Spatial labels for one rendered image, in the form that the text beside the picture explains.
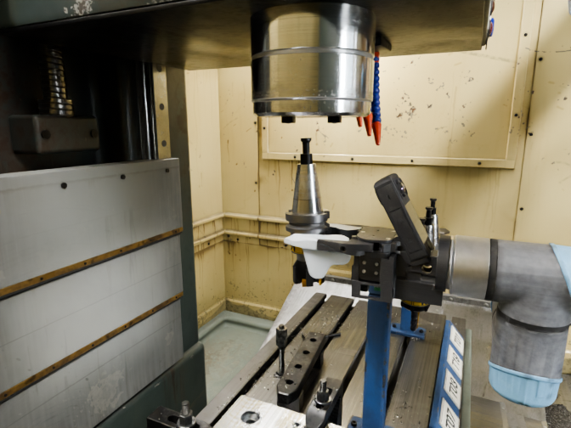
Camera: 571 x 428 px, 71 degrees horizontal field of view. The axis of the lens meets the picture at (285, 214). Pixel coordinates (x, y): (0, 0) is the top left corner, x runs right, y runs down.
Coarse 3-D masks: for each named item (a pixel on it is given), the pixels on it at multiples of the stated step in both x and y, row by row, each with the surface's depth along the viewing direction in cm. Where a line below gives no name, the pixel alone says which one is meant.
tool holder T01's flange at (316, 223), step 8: (288, 216) 56; (296, 216) 54; (304, 216) 54; (312, 216) 54; (320, 216) 54; (328, 216) 57; (288, 224) 57; (296, 224) 55; (304, 224) 55; (312, 224) 55; (320, 224) 55; (328, 224) 57; (296, 232) 55; (304, 232) 54; (312, 232) 54; (320, 232) 55
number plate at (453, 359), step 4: (452, 348) 100; (448, 352) 97; (452, 352) 98; (448, 356) 95; (452, 356) 97; (456, 356) 99; (448, 360) 94; (452, 360) 95; (456, 360) 97; (460, 360) 99; (452, 364) 94; (456, 364) 96; (460, 364) 97; (452, 368) 93; (456, 368) 95; (460, 368) 96; (456, 372) 93; (460, 372) 94; (460, 376) 93
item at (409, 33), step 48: (0, 0) 57; (48, 0) 53; (96, 0) 50; (144, 0) 47; (192, 0) 45; (240, 0) 43; (288, 0) 43; (336, 0) 43; (384, 0) 43; (432, 0) 43; (480, 0) 43; (96, 48) 70; (144, 48) 70; (192, 48) 70; (240, 48) 70; (432, 48) 70; (480, 48) 70
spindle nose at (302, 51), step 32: (256, 32) 48; (288, 32) 45; (320, 32) 45; (352, 32) 46; (256, 64) 49; (288, 64) 46; (320, 64) 45; (352, 64) 46; (256, 96) 50; (288, 96) 47; (320, 96) 46; (352, 96) 47
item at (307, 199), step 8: (304, 168) 55; (312, 168) 55; (296, 176) 56; (304, 176) 55; (312, 176) 55; (296, 184) 56; (304, 184) 55; (312, 184) 55; (296, 192) 56; (304, 192) 55; (312, 192) 55; (296, 200) 55; (304, 200) 55; (312, 200) 55; (320, 200) 56; (296, 208) 56; (304, 208) 55; (312, 208) 55; (320, 208) 56
